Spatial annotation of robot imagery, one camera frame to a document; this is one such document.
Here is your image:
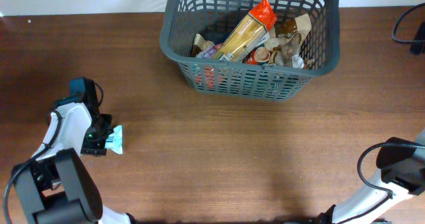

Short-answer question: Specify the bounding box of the beige brown grain bag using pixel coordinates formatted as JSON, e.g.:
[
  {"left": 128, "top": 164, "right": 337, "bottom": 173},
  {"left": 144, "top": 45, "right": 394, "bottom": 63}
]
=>
[{"left": 255, "top": 14, "right": 314, "bottom": 69}]

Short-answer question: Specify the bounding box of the orange spaghetti packet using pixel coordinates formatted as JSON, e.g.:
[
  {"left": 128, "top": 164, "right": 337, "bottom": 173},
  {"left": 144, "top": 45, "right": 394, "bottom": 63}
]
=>
[{"left": 212, "top": 0, "right": 278, "bottom": 62}]

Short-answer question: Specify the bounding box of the green Nescafe coffee bag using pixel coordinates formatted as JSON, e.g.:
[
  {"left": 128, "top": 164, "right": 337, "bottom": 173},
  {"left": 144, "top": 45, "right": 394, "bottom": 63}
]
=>
[{"left": 243, "top": 49, "right": 258, "bottom": 65}]

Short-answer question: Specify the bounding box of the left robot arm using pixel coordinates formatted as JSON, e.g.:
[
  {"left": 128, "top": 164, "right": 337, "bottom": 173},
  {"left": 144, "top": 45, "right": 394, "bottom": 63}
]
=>
[{"left": 3, "top": 77, "right": 136, "bottom": 223}]

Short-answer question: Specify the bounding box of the multicolour Kleenex tissue pack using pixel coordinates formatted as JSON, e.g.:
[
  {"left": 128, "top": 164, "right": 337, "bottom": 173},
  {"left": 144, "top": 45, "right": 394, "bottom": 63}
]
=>
[{"left": 196, "top": 43, "right": 222, "bottom": 59}]

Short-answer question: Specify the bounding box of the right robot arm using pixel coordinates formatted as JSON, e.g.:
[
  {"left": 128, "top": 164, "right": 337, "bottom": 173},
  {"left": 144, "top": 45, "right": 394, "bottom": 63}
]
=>
[{"left": 312, "top": 132, "right": 424, "bottom": 224}]

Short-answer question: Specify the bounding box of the grey plastic lattice basket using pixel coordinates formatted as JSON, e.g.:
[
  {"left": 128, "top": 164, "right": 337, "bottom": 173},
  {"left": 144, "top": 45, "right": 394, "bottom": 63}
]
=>
[{"left": 159, "top": 0, "right": 340, "bottom": 100}]

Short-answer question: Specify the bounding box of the light green wet wipes pack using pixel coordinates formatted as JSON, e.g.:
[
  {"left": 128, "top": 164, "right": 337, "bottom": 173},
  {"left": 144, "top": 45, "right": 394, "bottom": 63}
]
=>
[{"left": 105, "top": 125, "right": 124, "bottom": 155}]

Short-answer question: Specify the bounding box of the beige white rice bag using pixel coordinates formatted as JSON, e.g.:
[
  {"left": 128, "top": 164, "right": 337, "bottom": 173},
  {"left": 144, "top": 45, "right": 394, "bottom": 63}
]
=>
[{"left": 190, "top": 33, "right": 214, "bottom": 57}]

